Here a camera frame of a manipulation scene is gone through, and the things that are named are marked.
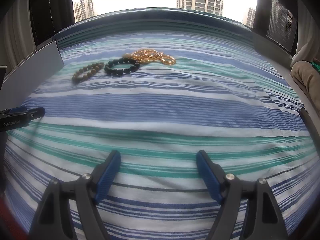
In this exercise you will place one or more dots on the beige cushion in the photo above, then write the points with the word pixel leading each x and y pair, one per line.
pixel 306 80

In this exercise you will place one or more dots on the small high-rise building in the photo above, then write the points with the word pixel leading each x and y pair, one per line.
pixel 83 8
pixel 249 17

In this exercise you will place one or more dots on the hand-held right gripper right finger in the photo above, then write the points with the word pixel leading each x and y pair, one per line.
pixel 208 177

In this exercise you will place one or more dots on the white curtain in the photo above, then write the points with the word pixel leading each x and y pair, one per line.
pixel 307 30
pixel 15 42

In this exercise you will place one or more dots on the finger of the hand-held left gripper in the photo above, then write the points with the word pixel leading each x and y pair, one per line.
pixel 17 109
pixel 27 117

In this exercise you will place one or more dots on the blue green striped bedsheet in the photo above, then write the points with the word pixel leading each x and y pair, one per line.
pixel 162 105

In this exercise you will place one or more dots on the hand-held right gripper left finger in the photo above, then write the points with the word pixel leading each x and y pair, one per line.
pixel 107 177

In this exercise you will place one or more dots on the white cardboard box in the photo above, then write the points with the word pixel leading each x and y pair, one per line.
pixel 37 62

